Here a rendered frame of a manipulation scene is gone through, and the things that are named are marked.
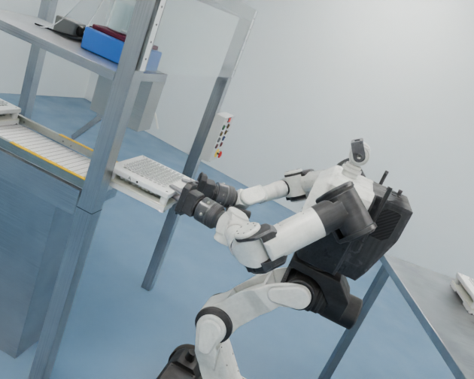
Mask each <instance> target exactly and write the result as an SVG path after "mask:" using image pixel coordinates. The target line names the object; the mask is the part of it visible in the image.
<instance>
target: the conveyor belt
mask: <svg viewBox="0 0 474 379"><path fill-rule="evenodd" d="M0 136H2V137H3V138H6V139H8V140H9V141H13V142H15V143H17V144H19V145H21V146H23V147H25V148H27V149H29V150H31V151H33V152H35V153H37V154H39V155H41V156H43V157H45V158H47V159H49V160H51V161H53V162H55V163H57V164H59V165H61V166H63V167H65V168H67V169H68V170H70V171H73V172H74V173H76V174H79V175H80V176H82V177H85V178H86V176H87V171H88V168H89V165H90V160H91V159H89V158H87V157H85V156H82V155H80V154H79V153H76V152H74V151H73V150H70V149H68V148H67V147H64V146H62V145H61V144H58V143H56V142H55V141H52V140H50V139H49V138H46V137H44V136H43V135H40V134H38V133H37V132H34V131H32V130H31V129H28V128H26V127H24V126H21V125H20V124H17V125H6V126H0ZM0 148H2V149H4V148H3V147H0ZM4 150H6V149H4ZM6 151H8V152H10V153H12V152H11V151H9V150H6ZM12 154H14V155H15V156H18V155H17V154H15V153H12ZM18 157H20V156H18ZM20 158H21V159H24V158H22V157H20ZM24 160H26V159H24ZM26 161H27V162H30V161H28V160H26ZM30 163H32V162H30ZM32 164H33V165H36V164H34V163H32ZM36 166H38V165H36ZM38 167H39V168H42V167H40V166H38ZM42 169H44V168H42ZM44 170H45V171H48V170H46V169H44ZM48 172H50V171H48ZM50 173H51V174H54V173H52V172H50ZM54 175H56V174H54ZM56 176H57V177H59V178H61V179H63V178H62V177H60V176H58V175H56ZM63 180H65V179H63ZM65 181H67V180H65ZM67 182H69V181H67ZM69 183H71V182H69ZM71 184H73V183H71ZM73 185H75V184H73ZM75 186H77V185H75ZM77 187H79V186H77ZM79 188H81V187H79ZM81 189H83V188H81Z"/></svg>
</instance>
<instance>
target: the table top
mask: <svg viewBox="0 0 474 379"><path fill-rule="evenodd" d="M380 261H381V263H382V265H383V266H384V267H385V269H386V270H387V272H388V274H389V275H390V277H391V278H392V280H393V282H394V283H395V284H396V286H397V288H398V289H399V291H400V292H401V294H402V295H403V297H404V299H405V300H406V302H407V303H408V305H409V307H410V308H411V309H412V311H413V313H414V314H415V316H416V317H417V318H418V321H419V322H420V324H421V325H422V326H423V328H424V330H425V332H426V333H427V334H428V336H429V337H430V340H431V341H432V342H433V344H434V345H435V347H436V349H437V350H438V351H439V353H440V355H441V356H442V358H443V359H444V361H445V363H446V364H447V366H448V367H449V369H450V370H451V372H452V374H453V375H454V377H455V378H456V379H474V315H471V314H469V313H468V312H467V309H466V308H465V307H464V305H463V300H462V299H461V297H460V296H459V295H458V293H456V292H455V291H454V290H453V289H452V287H450V283H451V282H452V281H453V280H455V279H454V278H452V277H448V276H446V275H443V274H440V273H438V272H435V271H431V270H429V269H427V268H423V267H420V266H419V265H415V264H412V263H410V262H407V261H404V260H401V259H398V258H396V257H393V256H390V255H387V254H385V255H383V257H382V258H380Z"/></svg>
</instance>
